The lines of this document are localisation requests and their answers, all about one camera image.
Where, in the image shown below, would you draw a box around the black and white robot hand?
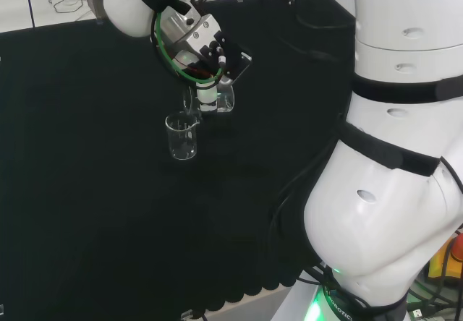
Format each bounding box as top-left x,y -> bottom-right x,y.
196,82 -> 220,114

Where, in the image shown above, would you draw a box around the clear glass beaker with water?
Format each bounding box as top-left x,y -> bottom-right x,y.
182,84 -> 237,116

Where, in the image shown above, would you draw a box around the clear graduated glass beaker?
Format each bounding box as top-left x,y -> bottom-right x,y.
164,111 -> 201,161

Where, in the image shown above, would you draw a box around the black bench cloth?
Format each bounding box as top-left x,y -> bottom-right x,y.
0,0 -> 359,321

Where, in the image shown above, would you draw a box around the yellow emergency stop button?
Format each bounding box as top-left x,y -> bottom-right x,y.
428,231 -> 463,288

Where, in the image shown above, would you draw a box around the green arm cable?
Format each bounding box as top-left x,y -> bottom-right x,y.
153,0 -> 227,84

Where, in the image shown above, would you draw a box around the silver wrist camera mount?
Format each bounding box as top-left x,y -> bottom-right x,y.
158,4 -> 253,87

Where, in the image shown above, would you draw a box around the black cables across cloth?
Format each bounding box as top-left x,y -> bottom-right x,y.
269,113 -> 348,242

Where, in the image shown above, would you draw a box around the black hanging cable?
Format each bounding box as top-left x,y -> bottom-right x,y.
255,0 -> 350,64

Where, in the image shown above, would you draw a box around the thin cable on floor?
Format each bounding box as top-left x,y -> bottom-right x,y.
27,0 -> 88,29

